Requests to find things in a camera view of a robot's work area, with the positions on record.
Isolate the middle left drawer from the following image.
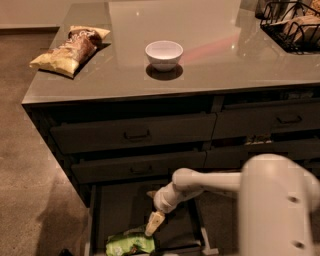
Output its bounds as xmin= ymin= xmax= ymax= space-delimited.
xmin=71 ymin=151 xmax=206 ymax=184

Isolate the grey kitchen island counter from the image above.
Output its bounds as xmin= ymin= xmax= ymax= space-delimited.
xmin=23 ymin=0 xmax=320 ymax=200

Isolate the black wire basket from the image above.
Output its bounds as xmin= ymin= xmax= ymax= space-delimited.
xmin=260 ymin=0 xmax=320 ymax=54

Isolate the open bottom left drawer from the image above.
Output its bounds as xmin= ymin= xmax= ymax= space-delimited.
xmin=84 ymin=180 xmax=219 ymax=256

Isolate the brown yellow chip bag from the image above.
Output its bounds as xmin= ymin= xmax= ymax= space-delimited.
xmin=29 ymin=26 xmax=110 ymax=78

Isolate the top right drawer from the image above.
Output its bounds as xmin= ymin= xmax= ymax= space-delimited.
xmin=212 ymin=102 xmax=320 ymax=139

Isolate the top left drawer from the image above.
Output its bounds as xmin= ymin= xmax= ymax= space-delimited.
xmin=50 ymin=113 xmax=216 ymax=154

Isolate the white ceramic bowl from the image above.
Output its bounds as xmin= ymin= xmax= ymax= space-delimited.
xmin=145 ymin=40 xmax=184 ymax=72

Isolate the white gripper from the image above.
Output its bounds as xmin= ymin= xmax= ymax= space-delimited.
xmin=145 ymin=182 xmax=204 ymax=237

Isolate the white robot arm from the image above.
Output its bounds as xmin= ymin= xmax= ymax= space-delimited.
xmin=145 ymin=154 xmax=320 ymax=256

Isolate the middle right drawer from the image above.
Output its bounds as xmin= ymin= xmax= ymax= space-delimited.
xmin=204 ymin=138 xmax=320 ymax=169

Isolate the green rice chip bag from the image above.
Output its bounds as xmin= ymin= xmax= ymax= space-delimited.
xmin=106 ymin=225 xmax=155 ymax=256

